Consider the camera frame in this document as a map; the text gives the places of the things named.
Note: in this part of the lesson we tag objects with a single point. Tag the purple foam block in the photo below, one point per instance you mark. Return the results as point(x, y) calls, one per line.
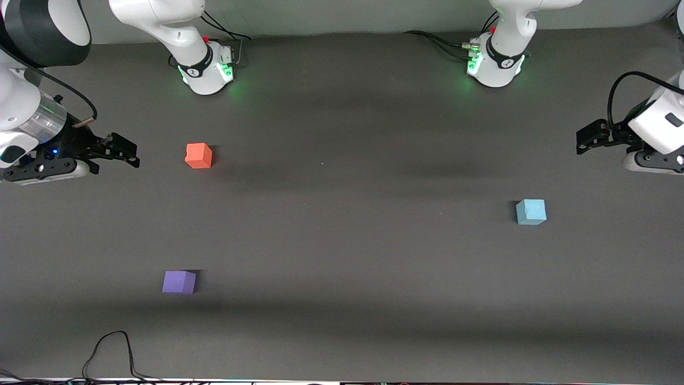
point(178, 282)

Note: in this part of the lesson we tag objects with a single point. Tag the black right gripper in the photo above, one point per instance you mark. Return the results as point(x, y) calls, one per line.
point(76, 141)

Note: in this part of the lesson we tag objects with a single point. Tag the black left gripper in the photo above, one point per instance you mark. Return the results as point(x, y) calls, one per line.
point(619, 133)

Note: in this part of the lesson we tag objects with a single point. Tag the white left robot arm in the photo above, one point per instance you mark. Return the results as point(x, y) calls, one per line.
point(505, 51)

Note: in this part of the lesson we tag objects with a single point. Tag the orange foam block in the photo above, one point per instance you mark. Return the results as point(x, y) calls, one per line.
point(197, 155)

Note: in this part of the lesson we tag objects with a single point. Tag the light blue foam block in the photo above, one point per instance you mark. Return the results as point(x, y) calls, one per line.
point(530, 212)

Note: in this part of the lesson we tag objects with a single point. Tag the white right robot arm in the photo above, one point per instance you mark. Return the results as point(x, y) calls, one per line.
point(18, 109)

